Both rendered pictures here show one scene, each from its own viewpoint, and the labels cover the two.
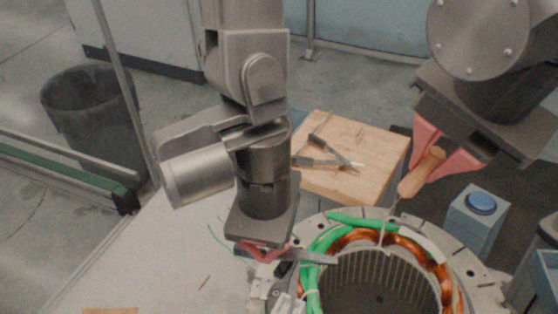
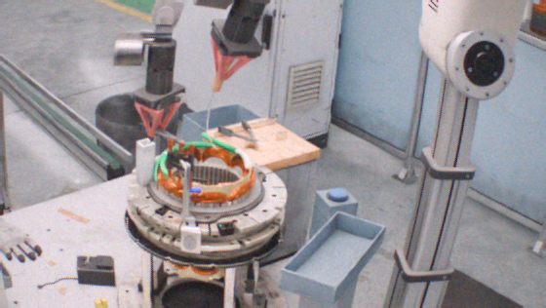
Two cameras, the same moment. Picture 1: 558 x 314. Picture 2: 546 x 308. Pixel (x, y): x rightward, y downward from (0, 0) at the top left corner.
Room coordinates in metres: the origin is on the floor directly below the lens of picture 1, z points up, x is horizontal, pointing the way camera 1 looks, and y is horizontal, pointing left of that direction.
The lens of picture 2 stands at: (-0.92, -0.59, 1.81)
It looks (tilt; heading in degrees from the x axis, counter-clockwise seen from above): 26 degrees down; 16
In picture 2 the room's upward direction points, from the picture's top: 6 degrees clockwise
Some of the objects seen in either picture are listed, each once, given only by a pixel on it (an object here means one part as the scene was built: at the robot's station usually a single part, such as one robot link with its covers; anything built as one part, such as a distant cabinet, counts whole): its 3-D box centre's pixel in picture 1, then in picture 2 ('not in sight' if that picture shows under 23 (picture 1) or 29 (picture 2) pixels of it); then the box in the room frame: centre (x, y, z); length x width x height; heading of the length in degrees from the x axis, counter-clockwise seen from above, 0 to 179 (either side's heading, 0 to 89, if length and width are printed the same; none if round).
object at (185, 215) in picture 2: not in sight; (188, 192); (0.16, -0.14, 1.15); 0.03 x 0.02 x 0.12; 49
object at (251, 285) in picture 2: not in sight; (254, 296); (0.31, -0.23, 0.85); 0.06 x 0.04 x 0.05; 13
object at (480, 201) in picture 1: (481, 201); (337, 193); (0.49, -0.34, 1.04); 0.04 x 0.04 x 0.01
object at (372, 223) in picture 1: (382, 230); (228, 149); (0.36, -0.13, 1.15); 0.15 x 0.04 x 0.02; 57
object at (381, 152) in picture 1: (340, 156); (260, 144); (0.61, -0.12, 1.05); 0.20 x 0.19 x 0.02; 57
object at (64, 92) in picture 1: (98, 117); (135, 144); (1.68, 0.79, 0.39); 0.39 x 0.39 x 0.35
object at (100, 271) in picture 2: not in sight; (96, 269); (0.26, 0.15, 0.81); 0.10 x 0.06 x 0.06; 119
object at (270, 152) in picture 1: (255, 147); (158, 53); (0.32, 0.02, 1.34); 0.07 x 0.06 x 0.07; 114
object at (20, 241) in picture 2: not in sight; (11, 236); (0.27, 0.45, 0.79); 0.24 x 0.12 x 0.02; 62
